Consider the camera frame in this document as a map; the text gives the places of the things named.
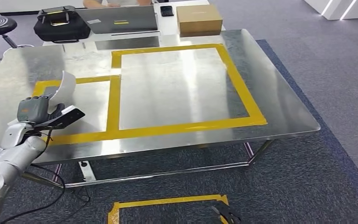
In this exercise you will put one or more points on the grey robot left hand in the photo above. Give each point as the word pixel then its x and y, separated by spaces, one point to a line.
pixel 34 109

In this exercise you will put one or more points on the white car mirror cover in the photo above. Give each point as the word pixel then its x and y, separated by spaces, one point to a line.
pixel 66 89

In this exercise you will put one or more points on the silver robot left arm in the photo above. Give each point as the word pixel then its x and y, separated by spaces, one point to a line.
pixel 15 154

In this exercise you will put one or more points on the stainless steel workbench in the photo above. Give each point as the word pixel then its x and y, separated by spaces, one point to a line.
pixel 274 92

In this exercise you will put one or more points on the black carry bag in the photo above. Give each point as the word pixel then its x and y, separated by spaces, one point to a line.
pixel 61 29

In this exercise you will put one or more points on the person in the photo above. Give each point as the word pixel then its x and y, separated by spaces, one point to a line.
pixel 95 3

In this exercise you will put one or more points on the grey laptop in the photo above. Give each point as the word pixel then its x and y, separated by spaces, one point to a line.
pixel 123 20

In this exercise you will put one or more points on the white office desk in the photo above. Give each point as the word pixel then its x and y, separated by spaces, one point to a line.
pixel 168 26

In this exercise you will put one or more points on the black smartphone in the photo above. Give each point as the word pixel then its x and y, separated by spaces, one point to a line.
pixel 167 10

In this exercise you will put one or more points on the brown cardboard box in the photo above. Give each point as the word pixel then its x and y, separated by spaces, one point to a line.
pixel 199 21

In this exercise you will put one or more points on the black robot right foot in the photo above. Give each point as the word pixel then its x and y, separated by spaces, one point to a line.
pixel 228 213

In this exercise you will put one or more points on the white display plinth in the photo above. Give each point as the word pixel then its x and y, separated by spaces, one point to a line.
pixel 330 7

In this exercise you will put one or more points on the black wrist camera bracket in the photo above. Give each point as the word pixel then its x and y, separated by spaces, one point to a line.
pixel 40 126

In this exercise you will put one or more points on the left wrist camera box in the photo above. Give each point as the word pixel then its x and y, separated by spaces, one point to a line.
pixel 71 117

